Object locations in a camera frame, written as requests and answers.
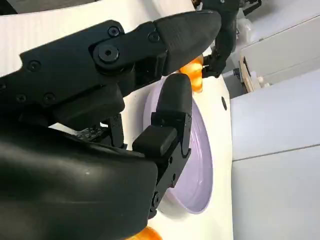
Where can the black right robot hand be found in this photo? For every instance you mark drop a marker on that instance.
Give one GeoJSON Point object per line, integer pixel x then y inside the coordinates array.
{"type": "Point", "coordinates": [62, 175]}

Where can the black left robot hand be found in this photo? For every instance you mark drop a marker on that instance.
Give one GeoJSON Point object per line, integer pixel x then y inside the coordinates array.
{"type": "Point", "coordinates": [225, 30]}

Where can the orange and white bread roll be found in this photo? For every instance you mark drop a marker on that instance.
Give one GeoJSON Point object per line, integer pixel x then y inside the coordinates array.
{"type": "Point", "coordinates": [193, 75]}
{"type": "Point", "coordinates": [150, 235]}

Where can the grey workshop cabinet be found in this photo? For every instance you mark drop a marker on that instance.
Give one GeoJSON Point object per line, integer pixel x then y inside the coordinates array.
{"type": "Point", "coordinates": [287, 45]}

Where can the black table grommet hole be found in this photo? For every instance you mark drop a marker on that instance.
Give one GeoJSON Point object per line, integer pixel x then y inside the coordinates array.
{"type": "Point", "coordinates": [224, 103]}

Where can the grey partition panel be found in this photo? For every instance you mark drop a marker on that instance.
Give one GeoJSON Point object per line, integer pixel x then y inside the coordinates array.
{"type": "Point", "coordinates": [275, 200]}
{"type": "Point", "coordinates": [275, 120]}

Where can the lilac plate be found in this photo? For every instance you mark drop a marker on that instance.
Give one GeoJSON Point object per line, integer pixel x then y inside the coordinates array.
{"type": "Point", "coordinates": [200, 175]}

